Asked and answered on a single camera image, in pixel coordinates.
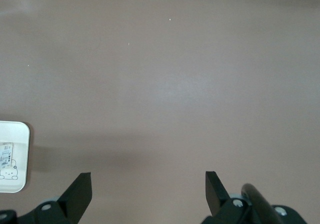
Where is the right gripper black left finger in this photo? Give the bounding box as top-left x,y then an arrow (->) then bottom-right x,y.
18,171 -> 93,224

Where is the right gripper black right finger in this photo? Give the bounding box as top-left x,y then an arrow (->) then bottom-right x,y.
202,170 -> 253,224

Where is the cream tray with bear print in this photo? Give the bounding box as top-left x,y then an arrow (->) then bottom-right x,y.
0,120 -> 31,193

